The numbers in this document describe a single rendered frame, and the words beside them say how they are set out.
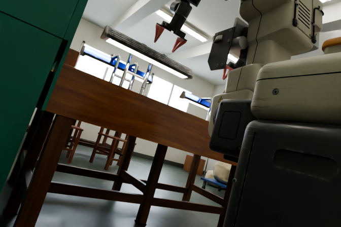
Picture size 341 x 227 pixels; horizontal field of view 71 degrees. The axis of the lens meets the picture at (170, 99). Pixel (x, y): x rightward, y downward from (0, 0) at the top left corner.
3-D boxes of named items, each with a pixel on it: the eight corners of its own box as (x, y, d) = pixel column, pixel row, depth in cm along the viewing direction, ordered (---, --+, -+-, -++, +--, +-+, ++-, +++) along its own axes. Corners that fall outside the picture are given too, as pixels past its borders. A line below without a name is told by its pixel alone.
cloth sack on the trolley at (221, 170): (256, 192, 416) (261, 170, 423) (228, 186, 378) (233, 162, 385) (231, 183, 463) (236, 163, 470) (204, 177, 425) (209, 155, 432)
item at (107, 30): (192, 79, 157) (195, 69, 158) (103, 35, 126) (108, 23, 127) (185, 79, 164) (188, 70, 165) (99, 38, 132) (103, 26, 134)
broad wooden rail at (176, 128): (304, 185, 176) (309, 160, 179) (43, 110, 85) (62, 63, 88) (289, 181, 186) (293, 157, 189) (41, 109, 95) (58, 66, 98)
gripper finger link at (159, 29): (147, 38, 105) (158, 19, 103) (161, 45, 108) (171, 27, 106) (152, 42, 99) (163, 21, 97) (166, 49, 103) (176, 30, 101)
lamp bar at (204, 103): (228, 117, 253) (230, 110, 254) (183, 97, 222) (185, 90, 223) (223, 116, 260) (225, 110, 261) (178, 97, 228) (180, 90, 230)
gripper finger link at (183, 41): (161, 45, 108) (171, 27, 106) (173, 52, 112) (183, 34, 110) (166, 49, 103) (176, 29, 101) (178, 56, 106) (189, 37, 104)
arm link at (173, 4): (188, -17, 96) (203, -5, 100) (177, -17, 105) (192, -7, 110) (173, 10, 98) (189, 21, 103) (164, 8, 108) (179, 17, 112)
